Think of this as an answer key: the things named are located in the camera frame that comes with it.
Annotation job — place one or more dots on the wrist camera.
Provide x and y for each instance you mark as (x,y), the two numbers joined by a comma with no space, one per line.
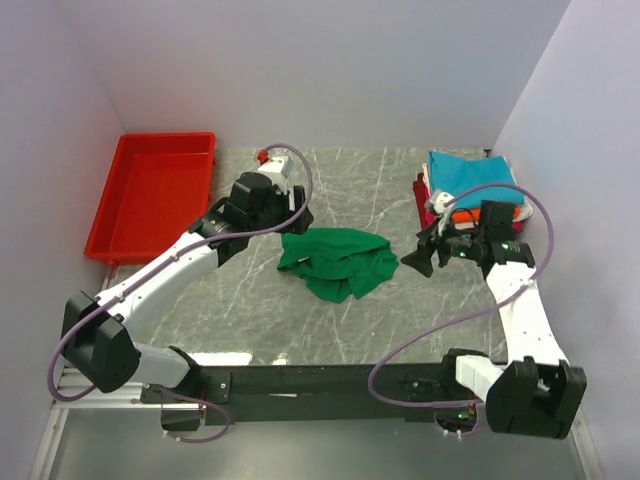
(276,168)
(439,202)

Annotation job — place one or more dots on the magenta folded shirt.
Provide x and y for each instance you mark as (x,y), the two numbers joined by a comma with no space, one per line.
(518,221)

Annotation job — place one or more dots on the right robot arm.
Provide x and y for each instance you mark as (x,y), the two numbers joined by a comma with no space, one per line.
(536,393)

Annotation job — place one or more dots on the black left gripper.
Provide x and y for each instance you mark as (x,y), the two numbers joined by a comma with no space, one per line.
(299,209)

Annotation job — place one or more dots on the green t shirt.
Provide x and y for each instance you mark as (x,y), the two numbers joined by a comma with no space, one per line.
(336,263)

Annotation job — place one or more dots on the red plastic bin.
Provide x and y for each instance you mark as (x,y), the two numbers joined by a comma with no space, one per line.
(158,184)

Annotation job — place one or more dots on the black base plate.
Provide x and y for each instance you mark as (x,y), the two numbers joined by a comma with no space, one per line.
(305,393)

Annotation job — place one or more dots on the orange folded shirt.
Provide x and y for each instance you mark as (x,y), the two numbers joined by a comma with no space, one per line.
(466,215)

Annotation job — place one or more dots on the dark red folded shirt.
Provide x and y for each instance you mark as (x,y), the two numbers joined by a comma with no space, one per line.
(419,192)

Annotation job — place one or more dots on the aluminium rail frame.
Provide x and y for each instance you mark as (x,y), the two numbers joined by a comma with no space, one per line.
(72,383)

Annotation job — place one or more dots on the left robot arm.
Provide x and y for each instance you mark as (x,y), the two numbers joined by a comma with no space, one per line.
(97,331)

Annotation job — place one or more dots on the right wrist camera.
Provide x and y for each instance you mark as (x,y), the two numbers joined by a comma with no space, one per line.
(439,202)

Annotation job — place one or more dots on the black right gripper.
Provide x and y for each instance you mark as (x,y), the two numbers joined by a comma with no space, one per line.
(443,248)

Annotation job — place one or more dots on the teal folded shirt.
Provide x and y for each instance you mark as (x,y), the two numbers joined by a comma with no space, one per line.
(456,175)

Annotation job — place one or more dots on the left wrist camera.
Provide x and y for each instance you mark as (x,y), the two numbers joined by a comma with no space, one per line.
(276,168)

